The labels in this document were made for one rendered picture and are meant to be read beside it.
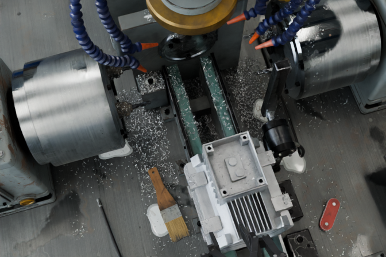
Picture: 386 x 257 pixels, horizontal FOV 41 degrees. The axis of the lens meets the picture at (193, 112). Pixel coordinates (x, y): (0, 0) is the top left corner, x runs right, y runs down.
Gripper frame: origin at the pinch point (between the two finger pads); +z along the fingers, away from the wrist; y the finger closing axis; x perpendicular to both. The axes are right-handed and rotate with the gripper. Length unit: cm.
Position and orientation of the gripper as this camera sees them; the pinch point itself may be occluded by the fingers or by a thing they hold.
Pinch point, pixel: (230, 240)
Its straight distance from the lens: 98.2
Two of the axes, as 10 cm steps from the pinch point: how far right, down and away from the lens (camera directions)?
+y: -9.6, 2.6, -0.9
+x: 2.5, 9.6, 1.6
